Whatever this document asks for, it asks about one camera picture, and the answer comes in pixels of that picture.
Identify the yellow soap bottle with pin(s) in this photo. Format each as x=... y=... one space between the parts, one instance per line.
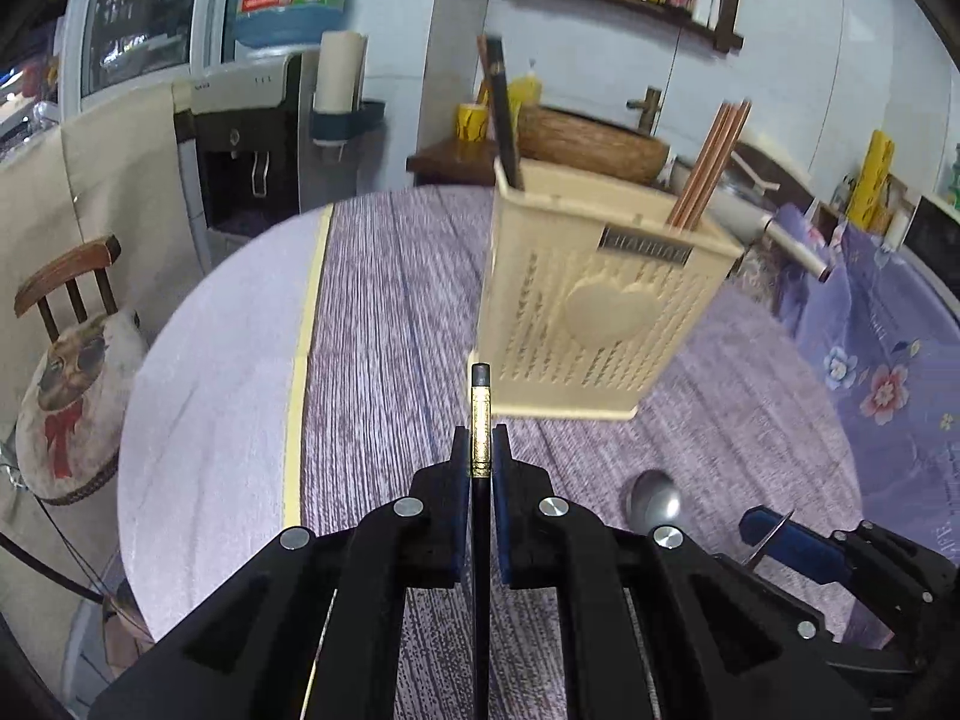
x=525 y=90

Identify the yellow wrap roll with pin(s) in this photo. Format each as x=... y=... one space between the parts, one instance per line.
x=874 y=180

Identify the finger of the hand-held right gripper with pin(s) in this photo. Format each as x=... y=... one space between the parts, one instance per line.
x=806 y=551
x=885 y=555

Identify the grey water dispenser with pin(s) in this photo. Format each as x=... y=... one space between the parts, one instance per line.
x=247 y=142

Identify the beige cloth cover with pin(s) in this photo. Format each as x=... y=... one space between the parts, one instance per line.
x=90 y=187

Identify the white paper cup sleeve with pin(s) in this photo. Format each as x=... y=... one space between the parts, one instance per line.
x=339 y=71

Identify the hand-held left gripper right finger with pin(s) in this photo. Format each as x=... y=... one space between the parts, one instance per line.
x=504 y=499

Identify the cat print seat cushion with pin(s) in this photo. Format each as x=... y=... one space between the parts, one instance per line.
x=71 y=405

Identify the cream plastic utensil basket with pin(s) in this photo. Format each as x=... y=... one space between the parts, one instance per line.
x=600 y=315

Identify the bronze faucet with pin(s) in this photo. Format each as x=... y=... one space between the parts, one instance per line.
x=646 y=109

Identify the black chopstick with gold band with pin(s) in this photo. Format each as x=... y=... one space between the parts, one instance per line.
x=480 y=405
x=504 y=120

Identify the white-framed glass door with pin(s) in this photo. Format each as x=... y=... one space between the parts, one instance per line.
x=142 y=15

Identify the blue cup holder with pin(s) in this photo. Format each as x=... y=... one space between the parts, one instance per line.
x=352 y=124

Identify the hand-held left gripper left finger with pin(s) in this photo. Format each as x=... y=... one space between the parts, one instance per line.
x=452 y=499

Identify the woven pattern wash basin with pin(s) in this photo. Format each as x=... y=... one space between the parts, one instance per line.
x=592 y=146

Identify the white and brown cooker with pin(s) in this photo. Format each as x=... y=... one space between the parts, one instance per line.
x=780 y=165

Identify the microwave oven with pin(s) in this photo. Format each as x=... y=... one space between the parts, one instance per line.
x=937 y=240

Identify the yellow cup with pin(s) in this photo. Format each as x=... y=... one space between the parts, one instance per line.
x=472 y=122

